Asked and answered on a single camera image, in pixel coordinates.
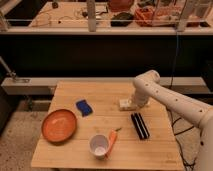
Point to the orange toy carrot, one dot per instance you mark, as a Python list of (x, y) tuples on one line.
[(112, 139)]

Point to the white bottle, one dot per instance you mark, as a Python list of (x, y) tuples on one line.
[(126, 105)]

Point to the metal clamp bracket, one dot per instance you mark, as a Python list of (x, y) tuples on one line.
[(12, 74)]

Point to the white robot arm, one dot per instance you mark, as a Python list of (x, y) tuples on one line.
[(198, 113)]

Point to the black object on shelf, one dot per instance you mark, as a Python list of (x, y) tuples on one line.
[(122, 19)]

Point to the white cup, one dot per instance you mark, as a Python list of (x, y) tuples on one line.
[(98, 146)]

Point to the orange ceramic bowl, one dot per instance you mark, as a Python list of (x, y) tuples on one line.
[(59, 125)]

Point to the blue sponge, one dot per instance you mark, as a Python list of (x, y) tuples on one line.
[(84, 108)]

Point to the black rectangular box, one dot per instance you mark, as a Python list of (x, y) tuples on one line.
[(140, 126)]

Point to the orange crate on shelf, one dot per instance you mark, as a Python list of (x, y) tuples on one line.
[(148, 16)]

